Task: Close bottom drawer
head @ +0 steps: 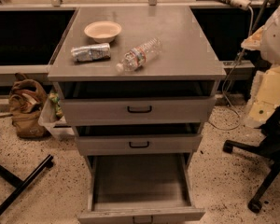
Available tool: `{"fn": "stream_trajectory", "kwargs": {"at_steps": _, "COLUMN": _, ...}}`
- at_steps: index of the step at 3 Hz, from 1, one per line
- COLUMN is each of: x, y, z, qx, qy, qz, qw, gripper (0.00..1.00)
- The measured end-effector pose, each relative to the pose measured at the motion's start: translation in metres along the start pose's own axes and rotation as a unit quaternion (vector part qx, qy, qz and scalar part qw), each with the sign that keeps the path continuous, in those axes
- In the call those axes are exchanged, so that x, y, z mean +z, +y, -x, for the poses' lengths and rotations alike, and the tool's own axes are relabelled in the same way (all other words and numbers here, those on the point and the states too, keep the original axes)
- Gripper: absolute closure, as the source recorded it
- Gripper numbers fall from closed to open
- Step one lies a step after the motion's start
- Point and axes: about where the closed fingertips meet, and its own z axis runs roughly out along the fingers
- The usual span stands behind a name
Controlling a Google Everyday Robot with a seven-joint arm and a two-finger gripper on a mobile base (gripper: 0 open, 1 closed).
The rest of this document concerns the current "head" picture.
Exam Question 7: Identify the grey bottom drawer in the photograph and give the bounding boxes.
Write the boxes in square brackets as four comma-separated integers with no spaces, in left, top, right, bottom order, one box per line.
[78,154,204,224]

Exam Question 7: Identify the grey drawer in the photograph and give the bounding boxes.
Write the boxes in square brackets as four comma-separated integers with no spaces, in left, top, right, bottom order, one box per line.
[76,123,202,156]
[61,81,215,125]
[78,154,204,224]

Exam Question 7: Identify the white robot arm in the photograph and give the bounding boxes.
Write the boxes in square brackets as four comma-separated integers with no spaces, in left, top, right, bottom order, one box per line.
[241,6,280,128]

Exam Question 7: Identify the grey drawer cabinet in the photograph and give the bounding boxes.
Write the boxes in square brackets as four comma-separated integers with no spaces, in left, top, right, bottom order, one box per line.
[49,6,226,167]

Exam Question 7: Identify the grey top drawer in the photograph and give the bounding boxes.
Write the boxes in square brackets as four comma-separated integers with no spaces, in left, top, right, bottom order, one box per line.
[61,81,215,125]

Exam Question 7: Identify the grey middle drawer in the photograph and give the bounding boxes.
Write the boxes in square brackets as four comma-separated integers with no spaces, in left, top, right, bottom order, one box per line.
[76,123,202,156]

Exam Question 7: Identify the clear plastic water bottle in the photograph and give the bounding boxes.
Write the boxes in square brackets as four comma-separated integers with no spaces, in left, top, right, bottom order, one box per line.
[116,38,161,74]

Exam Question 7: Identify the silver foil snack bag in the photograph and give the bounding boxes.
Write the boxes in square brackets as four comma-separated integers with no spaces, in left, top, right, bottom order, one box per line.
[71,43,111,62]

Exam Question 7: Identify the beige paper bowl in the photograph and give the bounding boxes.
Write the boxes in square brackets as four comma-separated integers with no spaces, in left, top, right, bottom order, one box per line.
[84,21,121,43]

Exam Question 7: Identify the clear plastic bin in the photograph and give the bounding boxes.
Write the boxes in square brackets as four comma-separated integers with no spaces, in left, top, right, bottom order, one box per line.
[38,91,74,140]

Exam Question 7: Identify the brown paper bag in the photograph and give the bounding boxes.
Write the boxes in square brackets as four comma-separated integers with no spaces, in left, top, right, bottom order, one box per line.
[8,73,49,138]

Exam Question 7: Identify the black metal stand base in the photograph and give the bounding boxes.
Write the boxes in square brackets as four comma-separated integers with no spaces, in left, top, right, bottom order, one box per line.
[0,155,53,216]

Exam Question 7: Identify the white cable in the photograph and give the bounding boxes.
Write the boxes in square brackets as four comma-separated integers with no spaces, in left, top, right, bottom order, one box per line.
[207,5,255,132]

